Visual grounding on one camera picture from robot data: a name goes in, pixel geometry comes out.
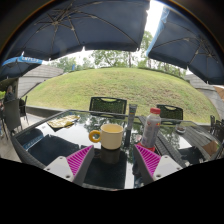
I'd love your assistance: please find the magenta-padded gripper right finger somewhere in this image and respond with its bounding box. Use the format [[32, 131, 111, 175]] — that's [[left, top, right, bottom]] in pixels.
[[132, 143, 184, 186]]

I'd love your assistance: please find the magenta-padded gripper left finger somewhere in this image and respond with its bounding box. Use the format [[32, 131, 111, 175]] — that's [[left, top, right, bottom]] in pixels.
[[43, 144, 97, 187]]

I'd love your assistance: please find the clear red-capped drink bottle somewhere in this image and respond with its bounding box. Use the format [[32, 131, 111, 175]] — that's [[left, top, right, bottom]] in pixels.
[[140, 107, 162, 149]]

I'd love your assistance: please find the black table mat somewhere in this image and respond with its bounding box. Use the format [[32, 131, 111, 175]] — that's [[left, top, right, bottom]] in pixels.
[[83, 148, 129, 190], [28, 133, 83, 167]]

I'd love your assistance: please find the tall grey tube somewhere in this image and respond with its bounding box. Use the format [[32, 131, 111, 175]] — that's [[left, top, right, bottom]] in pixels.
[[124, 103, 138, 148]]

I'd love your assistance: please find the yellow snack packet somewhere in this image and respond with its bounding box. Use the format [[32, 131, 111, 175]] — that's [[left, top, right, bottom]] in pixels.
[[46, 114, 81, 129]]

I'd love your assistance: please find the small glass ashtray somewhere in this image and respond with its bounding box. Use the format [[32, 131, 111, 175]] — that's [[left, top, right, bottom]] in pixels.
[[175, 124, 187, 134]]

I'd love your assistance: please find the blue pouch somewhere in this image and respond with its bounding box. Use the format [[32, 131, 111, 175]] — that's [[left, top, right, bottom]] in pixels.
[[21, 133, 44, 152]]

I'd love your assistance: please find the black mesh patio chair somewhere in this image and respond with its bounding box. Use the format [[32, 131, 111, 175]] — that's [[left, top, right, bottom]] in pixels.
[[156, 104, 184, 121], [88, 96, 128, 115]]

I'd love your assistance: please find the dark patio chair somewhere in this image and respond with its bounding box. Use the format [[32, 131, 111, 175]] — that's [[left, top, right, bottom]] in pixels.
[[209, 114, 216, 129], [213, 119, 224, 143]]

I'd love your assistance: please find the dark wicker chair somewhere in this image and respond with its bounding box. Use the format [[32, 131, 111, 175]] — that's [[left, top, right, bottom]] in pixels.
[[2, 98, 24, 134], [19, 95, 29, 124]]

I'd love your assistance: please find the grey stone building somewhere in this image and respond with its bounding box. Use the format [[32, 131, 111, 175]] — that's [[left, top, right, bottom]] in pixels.
[[184, 73, 224, 118]]

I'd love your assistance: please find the grey roofed building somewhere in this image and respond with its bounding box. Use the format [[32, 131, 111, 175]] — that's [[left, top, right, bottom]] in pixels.
[[14, 64, 64, 99]]

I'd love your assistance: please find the person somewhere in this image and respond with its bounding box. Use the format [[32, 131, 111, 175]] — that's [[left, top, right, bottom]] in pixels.
[[3, 85, 16, 103]]

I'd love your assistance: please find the beige patio umbrella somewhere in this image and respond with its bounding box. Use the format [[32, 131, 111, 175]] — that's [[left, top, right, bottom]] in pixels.
[[213, 84, 224, 101]]

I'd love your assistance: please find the blue-rimmed patio umbrella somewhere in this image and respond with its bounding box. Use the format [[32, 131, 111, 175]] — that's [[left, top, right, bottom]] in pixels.
[[0, 54, 44, 81]]

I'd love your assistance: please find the navy umbrella with light-blue edge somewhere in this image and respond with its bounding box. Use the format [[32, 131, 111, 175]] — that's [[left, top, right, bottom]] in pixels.
[[145, 6, 224, 86]]

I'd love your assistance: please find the large navy patio umbrella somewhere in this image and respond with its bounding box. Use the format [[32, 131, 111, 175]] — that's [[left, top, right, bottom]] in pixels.
[[0, 0, 151, 63]]

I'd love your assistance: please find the cream mug with yellow handle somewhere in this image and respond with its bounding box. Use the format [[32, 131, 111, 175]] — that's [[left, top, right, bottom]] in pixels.
[[88, 123, 125, 151]]

